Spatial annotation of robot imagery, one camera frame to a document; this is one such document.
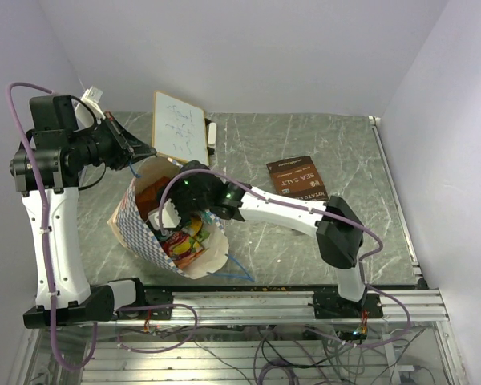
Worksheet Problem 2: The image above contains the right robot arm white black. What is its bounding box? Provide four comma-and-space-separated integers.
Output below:
168, 161, 366, 318

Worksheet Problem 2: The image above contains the purple cable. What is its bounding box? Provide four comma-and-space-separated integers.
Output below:
8, 82, 197, 372
156, 168, 414, 350

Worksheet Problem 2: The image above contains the aluminium rail frame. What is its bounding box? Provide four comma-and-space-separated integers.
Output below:
10, 285, 468, 384

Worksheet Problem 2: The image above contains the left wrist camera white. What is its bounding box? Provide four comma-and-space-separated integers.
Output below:
75, 87, 105, 127

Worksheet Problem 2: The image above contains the yellow snack packet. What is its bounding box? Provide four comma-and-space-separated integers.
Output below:
182, 221, 210, 245

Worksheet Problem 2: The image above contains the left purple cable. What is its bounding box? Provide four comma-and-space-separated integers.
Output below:
8, 82, 197, 372

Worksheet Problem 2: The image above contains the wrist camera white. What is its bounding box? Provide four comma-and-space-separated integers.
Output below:
75, 87, 105, 127
145, 199, 182, 236

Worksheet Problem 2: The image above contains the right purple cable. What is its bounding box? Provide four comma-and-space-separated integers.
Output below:
156, 168, 414, 350

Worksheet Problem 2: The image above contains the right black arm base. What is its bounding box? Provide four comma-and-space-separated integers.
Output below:
308, 292, 383, 319

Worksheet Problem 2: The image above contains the teal snack packet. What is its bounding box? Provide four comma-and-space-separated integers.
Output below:
199, 210, 215, 225

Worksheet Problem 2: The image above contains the checkered paper bag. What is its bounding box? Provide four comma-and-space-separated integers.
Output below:
107, 155, 257, 284

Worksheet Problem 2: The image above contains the red yellow chips bag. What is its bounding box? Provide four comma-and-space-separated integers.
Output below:
160, 232, 207, 270

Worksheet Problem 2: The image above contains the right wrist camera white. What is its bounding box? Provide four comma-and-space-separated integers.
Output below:
145, 199, 182, 236

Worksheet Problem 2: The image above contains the white whiteboard eraser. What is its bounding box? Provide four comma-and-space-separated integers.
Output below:
208, 122, 217, 148

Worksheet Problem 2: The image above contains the small whiteboard yellow frame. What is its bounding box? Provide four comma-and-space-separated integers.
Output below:
152, 91, 209, 165

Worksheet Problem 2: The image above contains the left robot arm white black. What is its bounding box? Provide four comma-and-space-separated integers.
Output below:
10, 95, 156, 329

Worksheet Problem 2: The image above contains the brown sea salt chips bag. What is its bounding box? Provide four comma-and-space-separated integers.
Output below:
266, 156, 329, 201

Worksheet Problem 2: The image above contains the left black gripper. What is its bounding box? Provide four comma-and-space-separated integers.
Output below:
69, 111, 157, 170

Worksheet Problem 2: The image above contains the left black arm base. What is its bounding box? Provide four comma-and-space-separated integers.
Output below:
107, 278, 173, 318

